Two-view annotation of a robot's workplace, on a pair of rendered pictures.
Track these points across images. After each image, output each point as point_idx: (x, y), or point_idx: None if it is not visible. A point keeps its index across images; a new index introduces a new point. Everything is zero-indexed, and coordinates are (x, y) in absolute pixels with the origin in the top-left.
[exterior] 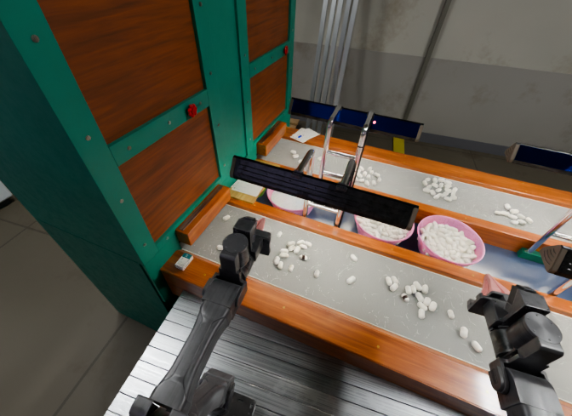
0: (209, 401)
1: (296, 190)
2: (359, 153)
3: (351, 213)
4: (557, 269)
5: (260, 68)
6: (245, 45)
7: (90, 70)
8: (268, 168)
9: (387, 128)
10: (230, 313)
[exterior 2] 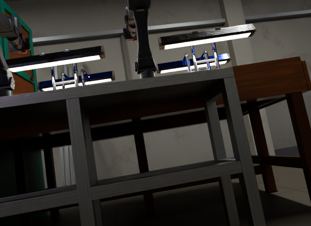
0: (1, 48)
1: (43, 59)
2: (83, 82)
3: (74, 57)
4: (161, 42)
5: (16, 71)
6: (7, 51)
7: None
8: (26, 57)
9: (96, 76)
10: (11, 23)
